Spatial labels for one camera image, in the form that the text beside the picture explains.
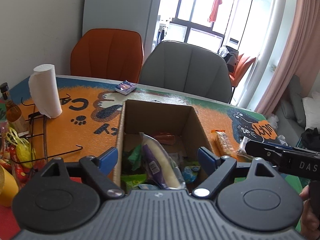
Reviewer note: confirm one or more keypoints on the yellow tape roll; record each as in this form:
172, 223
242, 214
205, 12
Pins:
7, 187

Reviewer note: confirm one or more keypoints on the red plastic wrapper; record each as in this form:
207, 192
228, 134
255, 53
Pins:
18, 173

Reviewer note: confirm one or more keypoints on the pink curtain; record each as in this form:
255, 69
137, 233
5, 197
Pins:
292, 42

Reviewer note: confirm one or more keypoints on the purple white long snack packet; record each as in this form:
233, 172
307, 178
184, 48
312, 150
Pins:
160, 160

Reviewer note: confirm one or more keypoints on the black bag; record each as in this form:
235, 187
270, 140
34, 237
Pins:
311, 138

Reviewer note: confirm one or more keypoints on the orange wafer snack packet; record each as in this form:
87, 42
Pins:
223, 142

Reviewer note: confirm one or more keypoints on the bright green snack packet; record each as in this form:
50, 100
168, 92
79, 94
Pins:
133, 181

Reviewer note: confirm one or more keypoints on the orange chair by window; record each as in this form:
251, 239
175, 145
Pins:
243, 67

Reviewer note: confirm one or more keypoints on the grey black backpack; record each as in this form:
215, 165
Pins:
230, 56

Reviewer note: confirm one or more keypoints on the small blue snack packet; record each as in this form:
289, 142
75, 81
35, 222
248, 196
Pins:
146, 187

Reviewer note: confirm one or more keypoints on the amber glass bottle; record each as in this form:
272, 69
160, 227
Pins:
15, 115

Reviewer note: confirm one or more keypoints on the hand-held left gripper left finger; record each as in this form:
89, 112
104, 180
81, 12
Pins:
108, 158

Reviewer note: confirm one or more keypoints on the grey leaning board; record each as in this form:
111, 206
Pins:
120, 5

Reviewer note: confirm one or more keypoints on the white paper towel roll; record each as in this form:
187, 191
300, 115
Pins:
45, 92

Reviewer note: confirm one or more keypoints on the grey dining chair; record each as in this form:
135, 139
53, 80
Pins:
185, 70

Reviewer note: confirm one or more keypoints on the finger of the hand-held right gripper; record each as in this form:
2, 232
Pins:
277, 145
255, 149

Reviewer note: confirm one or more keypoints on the person's right hand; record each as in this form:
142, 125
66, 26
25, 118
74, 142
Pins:
311, 225

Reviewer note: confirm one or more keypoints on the white clear snack packet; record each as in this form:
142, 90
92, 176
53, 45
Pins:
242, 146

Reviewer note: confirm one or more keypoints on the brown cardboard box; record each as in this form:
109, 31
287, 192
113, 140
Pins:
160, 117

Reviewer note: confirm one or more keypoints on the grey sofa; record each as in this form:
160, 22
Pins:
291, 105

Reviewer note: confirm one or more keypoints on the orange pink snack packet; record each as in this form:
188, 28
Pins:
165, 138

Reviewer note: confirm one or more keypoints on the dark green snack packet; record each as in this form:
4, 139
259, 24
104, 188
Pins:
132, 156

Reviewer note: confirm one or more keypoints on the white pillow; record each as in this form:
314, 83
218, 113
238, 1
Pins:
312, 112

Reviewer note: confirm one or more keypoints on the small blue purple box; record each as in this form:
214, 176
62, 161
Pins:
125, 87

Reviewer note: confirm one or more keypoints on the yellow plastic bag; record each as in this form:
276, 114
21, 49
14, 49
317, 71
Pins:
21, 150

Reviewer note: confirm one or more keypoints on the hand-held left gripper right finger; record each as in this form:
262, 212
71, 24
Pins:
208, 158

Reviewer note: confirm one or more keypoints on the hanging orange garment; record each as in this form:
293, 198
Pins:
215, 2

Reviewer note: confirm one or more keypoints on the orange dining chair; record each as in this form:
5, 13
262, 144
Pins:
107, 55

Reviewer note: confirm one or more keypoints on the white plastic bag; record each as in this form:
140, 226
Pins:
272, 122

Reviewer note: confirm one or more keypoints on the blue green snack packet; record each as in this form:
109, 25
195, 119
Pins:
191, 173

